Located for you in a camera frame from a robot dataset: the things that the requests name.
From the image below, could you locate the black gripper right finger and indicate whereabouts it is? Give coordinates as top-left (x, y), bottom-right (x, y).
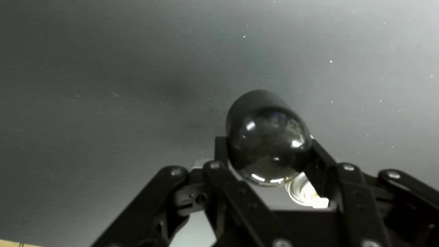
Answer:
top-left (292, 137), bottom-right (439, 247)

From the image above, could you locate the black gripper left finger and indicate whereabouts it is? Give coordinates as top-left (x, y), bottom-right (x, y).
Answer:
top-left (89, 135), bottom-right (278, 247)

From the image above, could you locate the red and white spray can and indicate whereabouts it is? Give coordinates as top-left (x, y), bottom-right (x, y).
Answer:
top-left (285, 171), bottom-right (332, 209)

